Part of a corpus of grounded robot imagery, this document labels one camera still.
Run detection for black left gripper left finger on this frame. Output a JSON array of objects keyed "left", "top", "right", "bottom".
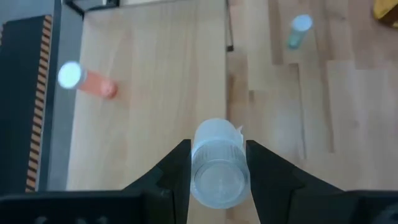
[{"left": 123, "top": 139, "right": 192, "bottom": 224}]

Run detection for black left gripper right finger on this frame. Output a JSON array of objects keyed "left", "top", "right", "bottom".
[{"left": 246, "top": 139, "right": 345, "bottom": 224}]

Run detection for red plastic vial white cap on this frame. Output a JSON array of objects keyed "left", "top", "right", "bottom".
[{"left": 57, "top": 60, "right": 119, "bottom": 100}]

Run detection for wooden shelf black metal legs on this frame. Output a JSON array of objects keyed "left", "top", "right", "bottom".
[{"left": 65, "top": 0, "right": 234, "bottom": 224}]

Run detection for green plastic vial white cap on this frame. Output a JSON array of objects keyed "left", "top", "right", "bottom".
[{"left": 286, "top": 14, "right": 313, "bottom": 50}]

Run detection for black hazard striped floor mat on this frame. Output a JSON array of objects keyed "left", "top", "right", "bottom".
[{"left": 0, "top": 14, "right": 53, "bottom": 194}]

